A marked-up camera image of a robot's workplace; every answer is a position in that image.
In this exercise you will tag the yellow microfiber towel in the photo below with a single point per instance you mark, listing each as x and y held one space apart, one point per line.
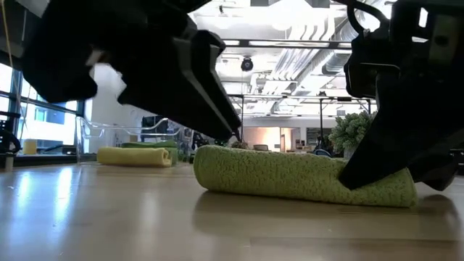
134 157

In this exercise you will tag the artificial potted plant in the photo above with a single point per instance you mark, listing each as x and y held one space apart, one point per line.
349 132

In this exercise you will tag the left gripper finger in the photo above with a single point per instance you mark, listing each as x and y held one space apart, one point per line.
174 94
214 61

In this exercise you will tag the small background plant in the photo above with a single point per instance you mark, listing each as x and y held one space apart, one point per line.
240 145

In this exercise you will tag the clear plastic basket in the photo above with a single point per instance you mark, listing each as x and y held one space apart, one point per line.
90 130

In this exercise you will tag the black aluminium table frame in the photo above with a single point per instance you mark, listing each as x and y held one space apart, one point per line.
43 160

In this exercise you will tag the grey background pot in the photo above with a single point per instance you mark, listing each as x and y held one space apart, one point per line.
260 147

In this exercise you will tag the light green microfiber towel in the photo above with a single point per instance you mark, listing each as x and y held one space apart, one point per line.
282 174

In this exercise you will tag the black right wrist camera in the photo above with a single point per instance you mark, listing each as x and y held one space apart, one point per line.
366 79

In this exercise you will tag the black ceiling camera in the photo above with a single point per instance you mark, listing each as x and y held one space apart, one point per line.
247 64

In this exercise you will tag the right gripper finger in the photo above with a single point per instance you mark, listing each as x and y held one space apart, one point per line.
438 170
409 134

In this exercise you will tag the large glass window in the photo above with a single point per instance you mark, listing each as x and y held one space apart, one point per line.
47 127

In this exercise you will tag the blue background chair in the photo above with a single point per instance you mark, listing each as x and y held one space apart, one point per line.
322 152

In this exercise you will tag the black background robot arm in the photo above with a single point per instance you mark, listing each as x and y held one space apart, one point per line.
199 139

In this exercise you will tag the yellow bin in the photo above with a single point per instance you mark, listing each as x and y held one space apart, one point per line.
29 146

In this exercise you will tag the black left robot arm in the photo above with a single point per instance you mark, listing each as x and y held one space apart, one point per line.
108 5

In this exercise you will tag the black office chair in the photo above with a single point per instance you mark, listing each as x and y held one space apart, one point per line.
7 141

